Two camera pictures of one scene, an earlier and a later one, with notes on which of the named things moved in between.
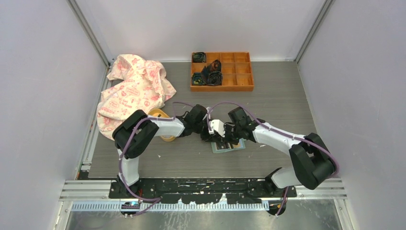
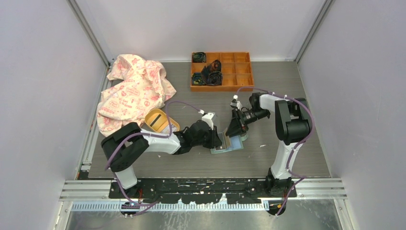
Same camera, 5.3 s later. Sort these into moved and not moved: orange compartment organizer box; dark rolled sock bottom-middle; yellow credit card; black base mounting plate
Moved: yellow credit card
Not moved: orange compartment organizer box; black base mounting plate; dark rolled sock bottom-middle
